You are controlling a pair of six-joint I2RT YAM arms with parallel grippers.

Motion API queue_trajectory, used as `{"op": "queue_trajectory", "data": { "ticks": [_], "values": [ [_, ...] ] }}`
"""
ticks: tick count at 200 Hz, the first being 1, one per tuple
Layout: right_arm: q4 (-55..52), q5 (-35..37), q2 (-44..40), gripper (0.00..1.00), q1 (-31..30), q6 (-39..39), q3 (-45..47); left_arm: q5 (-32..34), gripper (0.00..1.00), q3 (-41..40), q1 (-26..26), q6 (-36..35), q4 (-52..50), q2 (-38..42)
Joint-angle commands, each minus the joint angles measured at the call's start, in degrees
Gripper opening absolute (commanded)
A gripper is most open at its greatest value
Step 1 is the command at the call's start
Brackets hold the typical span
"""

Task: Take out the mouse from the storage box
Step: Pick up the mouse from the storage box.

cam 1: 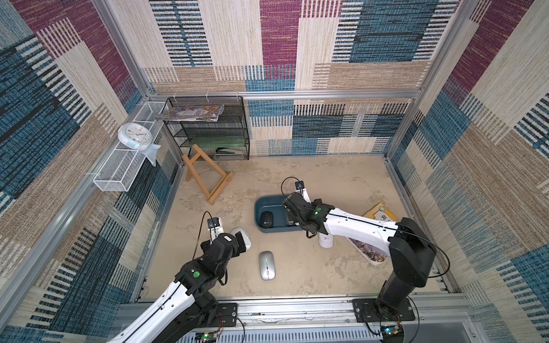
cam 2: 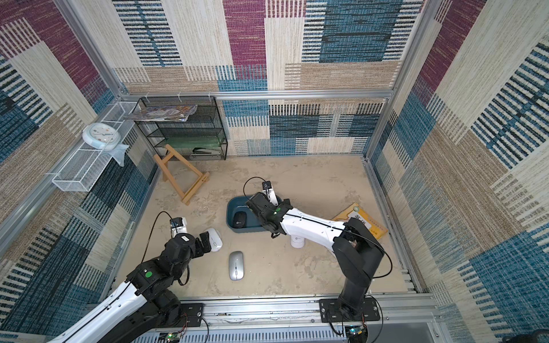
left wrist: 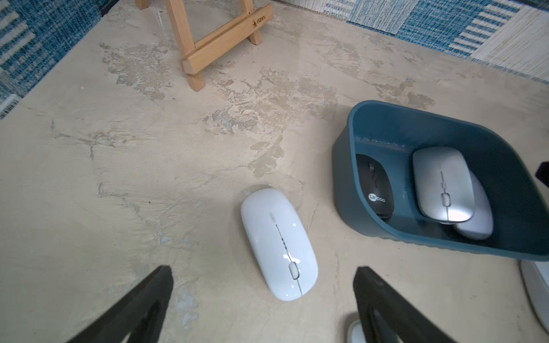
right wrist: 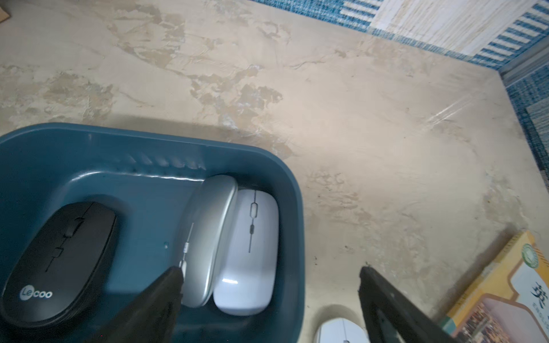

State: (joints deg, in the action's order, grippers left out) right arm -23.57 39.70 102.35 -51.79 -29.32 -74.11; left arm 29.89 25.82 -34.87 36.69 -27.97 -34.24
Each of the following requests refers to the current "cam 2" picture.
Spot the small white mouse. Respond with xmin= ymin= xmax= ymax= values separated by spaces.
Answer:
xmin=207 ymin=228 xmax=223 ymax=252

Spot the teal storage box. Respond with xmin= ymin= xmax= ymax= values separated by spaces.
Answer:
xmin=226 ymin=196 xmax=265 ymax=234

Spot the silver grey mouse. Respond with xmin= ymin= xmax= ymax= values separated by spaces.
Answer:
xmin=229 ymin=251 xmax=245 ymax=281

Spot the white mouse with logo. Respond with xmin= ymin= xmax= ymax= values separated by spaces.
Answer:
xmin=290 ymin=235 xmax=305 ymax=249

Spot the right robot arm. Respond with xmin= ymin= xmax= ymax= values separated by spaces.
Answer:
xmin=246 ymin=192 xmax=386 ymax=321

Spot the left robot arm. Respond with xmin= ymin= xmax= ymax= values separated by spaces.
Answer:
xmin=52 ymin=233 xmax=211 ymax=342

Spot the black mouse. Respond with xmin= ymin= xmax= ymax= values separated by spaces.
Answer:
xmin=232 ymin=211 xmax=247 ymax=230

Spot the wooden easel stand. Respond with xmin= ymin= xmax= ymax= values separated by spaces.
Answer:
xmin=154 ymin=144 xmax=210 ymax=205

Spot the yellow textbook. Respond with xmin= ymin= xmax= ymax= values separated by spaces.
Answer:
xmin=333 ymin=203 xmax=388 ymax=240

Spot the black stapler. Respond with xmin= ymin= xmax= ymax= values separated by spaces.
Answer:
xmin=192 ymin=147 xmax=221 ymax=156

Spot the green book on rack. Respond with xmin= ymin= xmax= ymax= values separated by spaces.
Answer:
xmin=160 ymin=137 xmax=222 ymax=150

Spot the magazine on rack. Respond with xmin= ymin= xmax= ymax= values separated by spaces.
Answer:
xmin=123 ymin=105 xmax=198 ymax=122

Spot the white round clock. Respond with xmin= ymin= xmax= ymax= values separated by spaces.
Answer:
xmin=82 ymin=122 xmax=121 ymax=151

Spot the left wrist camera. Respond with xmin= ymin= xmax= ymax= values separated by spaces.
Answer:
xmin=170 ymin=217 xmax=187 ymax=238

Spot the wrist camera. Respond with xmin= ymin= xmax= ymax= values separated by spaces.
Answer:
xmin=170 ymin=217 xmax=187 ymax=238
xmin=262 ymin=181 xmax=279 ymax=206

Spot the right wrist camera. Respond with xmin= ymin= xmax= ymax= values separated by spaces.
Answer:
xmin=262 ymin=181 xmax=279 ymax=206

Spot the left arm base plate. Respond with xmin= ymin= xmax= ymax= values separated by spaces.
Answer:
xmin=172 ymin=302 xmax=204 ymax=329

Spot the black wire shelf rack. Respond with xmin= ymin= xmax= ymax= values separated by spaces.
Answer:
xmin=136 ymin=96 xmax=228 ymax=161

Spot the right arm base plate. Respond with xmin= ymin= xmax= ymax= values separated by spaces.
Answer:
xmin=318 ymin=297 xmax=382 ymax=324

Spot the white wire basket shelf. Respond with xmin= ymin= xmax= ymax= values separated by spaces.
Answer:
xmin=52 ymin=101 xmax=137 ymax=192

